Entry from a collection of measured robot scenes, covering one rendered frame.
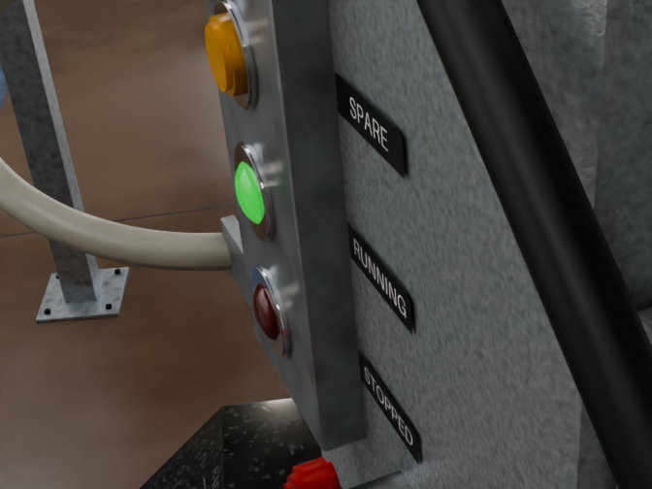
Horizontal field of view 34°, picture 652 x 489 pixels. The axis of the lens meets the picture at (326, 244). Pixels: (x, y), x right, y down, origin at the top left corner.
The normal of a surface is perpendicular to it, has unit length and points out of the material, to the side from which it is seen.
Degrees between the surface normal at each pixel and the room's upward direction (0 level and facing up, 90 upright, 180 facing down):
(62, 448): 0
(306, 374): 90
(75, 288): 90
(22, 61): 90
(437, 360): 90
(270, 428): 0
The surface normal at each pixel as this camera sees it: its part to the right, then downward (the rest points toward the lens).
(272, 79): -0.93, 0.26
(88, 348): -0.08, -0.84
